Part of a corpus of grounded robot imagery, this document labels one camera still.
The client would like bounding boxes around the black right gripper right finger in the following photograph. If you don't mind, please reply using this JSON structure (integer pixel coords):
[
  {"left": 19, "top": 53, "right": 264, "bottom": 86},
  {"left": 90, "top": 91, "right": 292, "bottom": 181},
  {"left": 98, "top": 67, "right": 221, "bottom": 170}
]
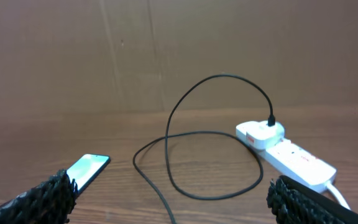
[{"left": 267, "top": 175, "right": 358, "bottom": 224}]

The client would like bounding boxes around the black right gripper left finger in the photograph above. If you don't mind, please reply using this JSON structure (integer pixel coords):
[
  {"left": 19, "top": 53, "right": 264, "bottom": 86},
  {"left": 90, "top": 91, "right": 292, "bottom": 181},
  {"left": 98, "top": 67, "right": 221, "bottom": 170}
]
[{"left": 0, "top": 169, "right": 78, "bottom": 224}]

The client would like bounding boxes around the blue Galaxy S24+ smartphone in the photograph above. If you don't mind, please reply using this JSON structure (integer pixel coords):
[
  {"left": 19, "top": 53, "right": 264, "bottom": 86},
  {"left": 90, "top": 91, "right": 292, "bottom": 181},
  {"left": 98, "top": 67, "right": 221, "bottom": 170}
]
[{"left": 67, "top": 154, "right": 111, "bottom": 195}]

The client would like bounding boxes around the black USB charging cable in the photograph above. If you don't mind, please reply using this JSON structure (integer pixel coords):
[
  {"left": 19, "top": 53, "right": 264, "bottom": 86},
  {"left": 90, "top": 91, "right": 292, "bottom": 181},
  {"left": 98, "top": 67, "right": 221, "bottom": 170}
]
[{"left": 132, "top": 73, "right": 277, "bottom": 224}]

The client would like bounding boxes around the white USB charger plug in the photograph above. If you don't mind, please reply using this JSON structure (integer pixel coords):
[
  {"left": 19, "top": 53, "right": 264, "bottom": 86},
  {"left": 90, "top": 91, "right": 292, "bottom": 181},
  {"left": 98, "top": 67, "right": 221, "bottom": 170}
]
[{"left": 246, "top": 121, "right": 285, "bottom": 151}]

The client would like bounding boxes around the white power strip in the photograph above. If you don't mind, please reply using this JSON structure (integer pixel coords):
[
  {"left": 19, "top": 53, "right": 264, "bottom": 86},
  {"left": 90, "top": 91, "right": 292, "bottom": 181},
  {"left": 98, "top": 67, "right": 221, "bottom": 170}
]
[{"left": 236, "top": 121, "right": 337, "bottom": 193}]

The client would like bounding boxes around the white power strip cord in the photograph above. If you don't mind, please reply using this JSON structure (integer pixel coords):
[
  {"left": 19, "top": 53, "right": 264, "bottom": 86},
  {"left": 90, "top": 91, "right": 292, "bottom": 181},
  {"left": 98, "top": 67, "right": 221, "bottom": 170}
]
[{"left": 324, "top": 180, "right": 352, "bottom": 211}]

